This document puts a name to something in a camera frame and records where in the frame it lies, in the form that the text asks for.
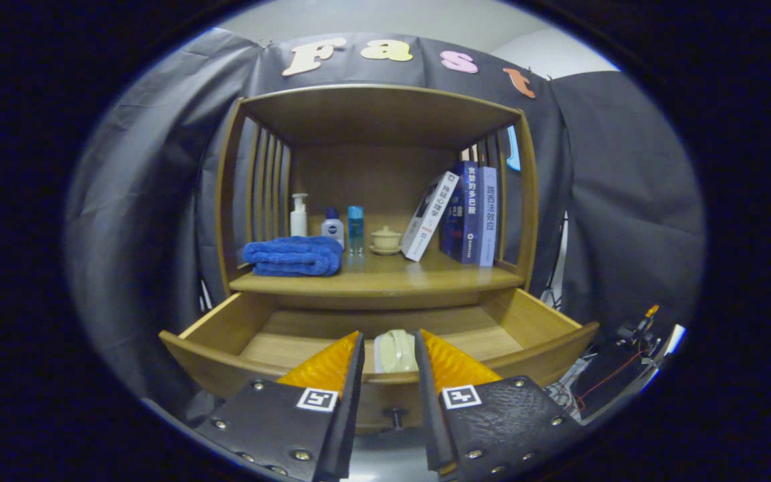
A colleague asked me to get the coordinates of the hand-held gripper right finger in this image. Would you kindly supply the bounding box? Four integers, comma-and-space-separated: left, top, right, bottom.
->
414, 328, 587, 479

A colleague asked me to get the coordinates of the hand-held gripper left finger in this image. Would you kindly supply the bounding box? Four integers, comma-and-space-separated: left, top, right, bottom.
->
191, 330, 365, 482

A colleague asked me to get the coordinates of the wooden countertop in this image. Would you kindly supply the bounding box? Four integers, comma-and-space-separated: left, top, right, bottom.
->
228, 248, 527, 299

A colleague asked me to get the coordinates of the wooden cabinet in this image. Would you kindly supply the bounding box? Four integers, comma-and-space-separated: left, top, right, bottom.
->
215, 84, 540, 312

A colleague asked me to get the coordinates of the blue folded towel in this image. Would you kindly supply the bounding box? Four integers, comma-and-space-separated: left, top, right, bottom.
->
243, 236, 344, 278

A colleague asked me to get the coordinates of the beige lidded teacup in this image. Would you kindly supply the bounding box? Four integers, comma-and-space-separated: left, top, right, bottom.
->
369, 226, 403, 256

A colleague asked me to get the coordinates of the white bottle blue cap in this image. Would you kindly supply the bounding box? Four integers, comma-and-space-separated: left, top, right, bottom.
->
321, 208, 346, 250

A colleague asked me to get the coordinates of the clear blue bottle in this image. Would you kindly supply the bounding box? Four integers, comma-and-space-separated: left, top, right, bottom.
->
347, 206, 365, 256

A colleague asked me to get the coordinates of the black low platform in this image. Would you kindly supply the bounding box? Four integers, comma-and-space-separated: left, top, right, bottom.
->
573, 335, 661, 416

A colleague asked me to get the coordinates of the white book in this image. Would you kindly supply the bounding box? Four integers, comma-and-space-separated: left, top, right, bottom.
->
401, 171, 460, 262

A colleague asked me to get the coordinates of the white pump bottle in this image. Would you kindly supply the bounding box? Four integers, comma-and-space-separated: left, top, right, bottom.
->
290, 193, 309, 238

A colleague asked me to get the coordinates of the dark blue book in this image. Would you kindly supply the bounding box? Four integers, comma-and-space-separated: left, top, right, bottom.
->
439, 161, 480, 264

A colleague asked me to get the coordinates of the light blue book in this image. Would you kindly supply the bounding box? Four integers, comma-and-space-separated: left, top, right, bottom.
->
477, 166, 499, 267

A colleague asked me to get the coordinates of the orange black tool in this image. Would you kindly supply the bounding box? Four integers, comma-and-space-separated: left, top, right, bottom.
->
616, 305, 661, 349

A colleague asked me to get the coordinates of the white paper sheet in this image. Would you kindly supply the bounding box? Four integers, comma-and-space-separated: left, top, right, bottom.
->
653, 325, 687, 355

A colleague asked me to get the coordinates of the black backdrop cloth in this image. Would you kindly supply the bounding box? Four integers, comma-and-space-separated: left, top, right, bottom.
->
63, 27, 706, 416

